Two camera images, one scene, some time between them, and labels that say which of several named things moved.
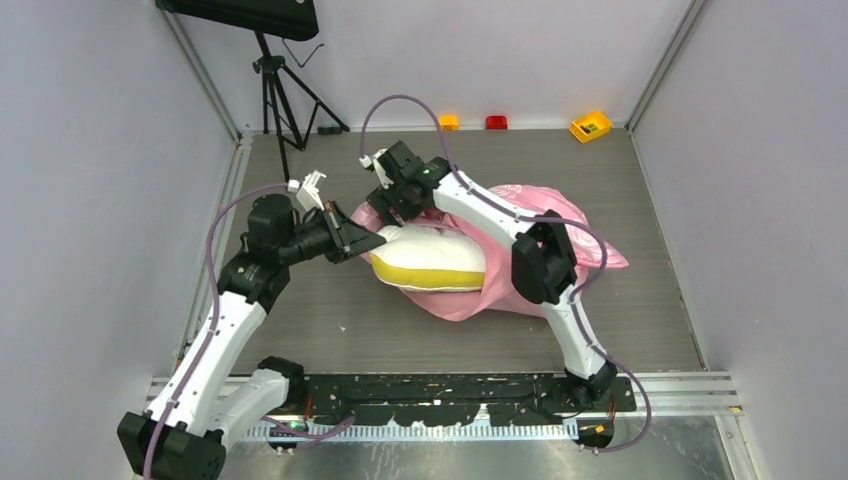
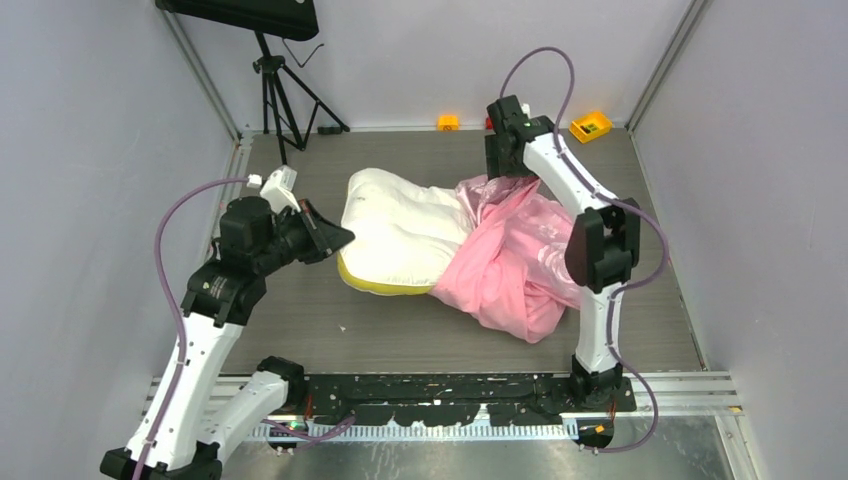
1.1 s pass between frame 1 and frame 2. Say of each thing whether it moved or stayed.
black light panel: stayed
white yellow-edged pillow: moved
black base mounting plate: stayed
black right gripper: moved
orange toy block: stayed
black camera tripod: stayed
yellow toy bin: stayed
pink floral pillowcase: moved
